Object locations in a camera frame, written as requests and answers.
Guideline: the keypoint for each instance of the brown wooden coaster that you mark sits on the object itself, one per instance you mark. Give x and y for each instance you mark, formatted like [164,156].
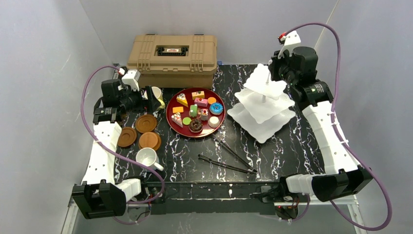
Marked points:
[146,123]

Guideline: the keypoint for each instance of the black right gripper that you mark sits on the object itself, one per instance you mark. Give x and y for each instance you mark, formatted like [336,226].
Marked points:
[275,67]

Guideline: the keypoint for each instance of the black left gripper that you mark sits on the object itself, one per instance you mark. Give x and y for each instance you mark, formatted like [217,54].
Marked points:
[147,100]

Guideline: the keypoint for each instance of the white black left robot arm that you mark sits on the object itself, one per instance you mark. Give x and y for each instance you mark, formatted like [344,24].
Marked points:
[98,195]

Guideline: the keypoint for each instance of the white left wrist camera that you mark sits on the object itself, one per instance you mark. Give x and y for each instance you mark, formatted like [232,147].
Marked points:
[130,78]

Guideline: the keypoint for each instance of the chocolate donut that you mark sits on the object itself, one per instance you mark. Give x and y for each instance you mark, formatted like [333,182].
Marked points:
[195,125]

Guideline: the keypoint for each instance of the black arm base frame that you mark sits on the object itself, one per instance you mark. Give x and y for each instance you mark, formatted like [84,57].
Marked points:
[224,197]

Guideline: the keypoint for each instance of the pink rectangular cake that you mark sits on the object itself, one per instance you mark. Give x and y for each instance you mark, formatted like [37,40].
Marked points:
[201,102]

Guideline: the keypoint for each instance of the white mug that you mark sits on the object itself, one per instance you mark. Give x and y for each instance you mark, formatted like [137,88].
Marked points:
[149,158]

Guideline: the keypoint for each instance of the round red tray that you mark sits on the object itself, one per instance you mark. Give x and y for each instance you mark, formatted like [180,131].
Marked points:
[185,130]

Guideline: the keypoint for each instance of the white triangular cake slice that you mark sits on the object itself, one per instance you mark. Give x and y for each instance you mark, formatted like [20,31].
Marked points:
[177,119]

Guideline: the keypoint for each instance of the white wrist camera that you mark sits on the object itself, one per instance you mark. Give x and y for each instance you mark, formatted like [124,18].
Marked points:
[289,42]
[130,78]

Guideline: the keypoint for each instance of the white round cake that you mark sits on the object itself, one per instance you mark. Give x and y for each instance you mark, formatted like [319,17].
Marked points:
[214,122]

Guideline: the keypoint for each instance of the white three-tier cake stand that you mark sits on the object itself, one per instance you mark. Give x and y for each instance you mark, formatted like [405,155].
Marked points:
[263,107]

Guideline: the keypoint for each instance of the dark brown coaster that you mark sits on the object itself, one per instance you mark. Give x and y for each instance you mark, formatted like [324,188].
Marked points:
[127,137]

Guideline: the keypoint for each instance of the green round macaron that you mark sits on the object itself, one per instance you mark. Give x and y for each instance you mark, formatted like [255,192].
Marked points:
[186,121]

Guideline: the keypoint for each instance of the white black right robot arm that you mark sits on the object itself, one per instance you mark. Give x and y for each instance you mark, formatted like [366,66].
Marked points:
[344,175]

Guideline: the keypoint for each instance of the tan plastic toolbox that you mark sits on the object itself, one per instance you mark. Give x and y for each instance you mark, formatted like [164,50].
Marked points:
[168,61]

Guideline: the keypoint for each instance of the orange square cake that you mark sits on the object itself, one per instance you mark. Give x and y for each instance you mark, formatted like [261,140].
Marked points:
[179,109]

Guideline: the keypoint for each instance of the blue frosted donut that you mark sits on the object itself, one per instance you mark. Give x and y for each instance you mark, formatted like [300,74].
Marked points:
[216,108]

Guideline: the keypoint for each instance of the orange round cookie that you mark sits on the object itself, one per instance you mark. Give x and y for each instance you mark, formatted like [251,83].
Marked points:
[211,100]

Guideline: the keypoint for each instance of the black tongs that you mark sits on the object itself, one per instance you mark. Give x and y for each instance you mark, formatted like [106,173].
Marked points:
[230,159]

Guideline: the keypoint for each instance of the yellow rectangular cake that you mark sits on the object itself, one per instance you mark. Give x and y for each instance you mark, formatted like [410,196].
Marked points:
[198,94]

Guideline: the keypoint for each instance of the yellow triangular cake slice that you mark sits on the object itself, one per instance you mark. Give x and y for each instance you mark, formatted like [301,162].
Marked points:
[181,99]

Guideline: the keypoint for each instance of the light wooden coaster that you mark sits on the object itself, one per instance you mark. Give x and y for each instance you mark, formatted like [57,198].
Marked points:
[150,140]

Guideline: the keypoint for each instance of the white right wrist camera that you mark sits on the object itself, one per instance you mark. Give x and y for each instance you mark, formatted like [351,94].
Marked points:
[289,42]

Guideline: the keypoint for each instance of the pale yellow mug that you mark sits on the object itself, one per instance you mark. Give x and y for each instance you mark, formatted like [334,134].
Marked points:
[153,100]

